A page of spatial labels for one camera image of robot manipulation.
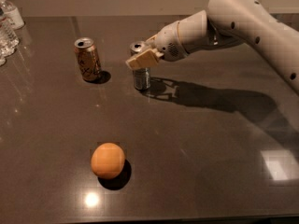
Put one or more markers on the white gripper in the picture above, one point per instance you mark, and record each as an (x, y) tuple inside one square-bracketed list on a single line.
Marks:
[(168, 42)]

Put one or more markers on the silver redbull can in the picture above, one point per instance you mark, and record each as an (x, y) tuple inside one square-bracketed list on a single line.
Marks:
[(141, 77)]

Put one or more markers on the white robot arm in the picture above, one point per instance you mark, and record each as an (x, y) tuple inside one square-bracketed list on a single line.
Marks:
[(224, 24)]

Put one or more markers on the gold soda can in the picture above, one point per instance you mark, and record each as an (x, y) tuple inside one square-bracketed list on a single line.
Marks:
[(88, 59)]

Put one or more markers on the orange fruit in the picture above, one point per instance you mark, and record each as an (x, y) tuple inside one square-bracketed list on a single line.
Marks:
[(108, 161)]

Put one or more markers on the clear water bottle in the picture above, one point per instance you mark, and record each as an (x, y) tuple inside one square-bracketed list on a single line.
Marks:
[(8, 39)]

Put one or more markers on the white labelled plastic bottle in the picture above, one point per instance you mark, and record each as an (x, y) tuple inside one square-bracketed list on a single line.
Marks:
[(12, 13)]

